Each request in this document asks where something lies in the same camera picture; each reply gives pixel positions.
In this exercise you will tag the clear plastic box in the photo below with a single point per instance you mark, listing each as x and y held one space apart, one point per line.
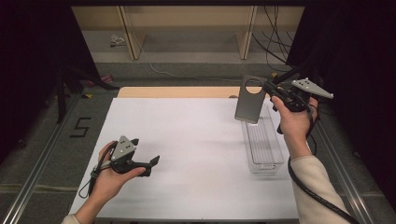
264 146

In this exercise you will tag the person's right hand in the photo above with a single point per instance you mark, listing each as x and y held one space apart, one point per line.
295 124

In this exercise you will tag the pink object on floor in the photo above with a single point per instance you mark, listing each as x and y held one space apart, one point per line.
104 79

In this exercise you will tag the person's left hand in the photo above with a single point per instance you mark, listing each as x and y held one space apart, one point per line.
107 183

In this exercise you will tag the crumpled white paper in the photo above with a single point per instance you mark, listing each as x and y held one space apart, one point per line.
117 40

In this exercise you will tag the light wooden table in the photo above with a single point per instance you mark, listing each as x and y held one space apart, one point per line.
174 92

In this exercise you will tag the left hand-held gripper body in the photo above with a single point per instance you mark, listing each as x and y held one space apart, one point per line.
123 151

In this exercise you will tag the metal floor rail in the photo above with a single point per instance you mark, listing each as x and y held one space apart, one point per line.
339 161
34 177

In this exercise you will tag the white table board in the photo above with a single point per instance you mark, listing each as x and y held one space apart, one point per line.
193 174

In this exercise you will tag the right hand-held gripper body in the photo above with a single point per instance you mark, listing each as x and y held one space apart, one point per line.
295 99

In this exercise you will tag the yellow tape piece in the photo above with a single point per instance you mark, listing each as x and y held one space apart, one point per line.
274 75
88 95

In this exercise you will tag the light wooden shelf unit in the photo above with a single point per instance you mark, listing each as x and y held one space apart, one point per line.
186 18

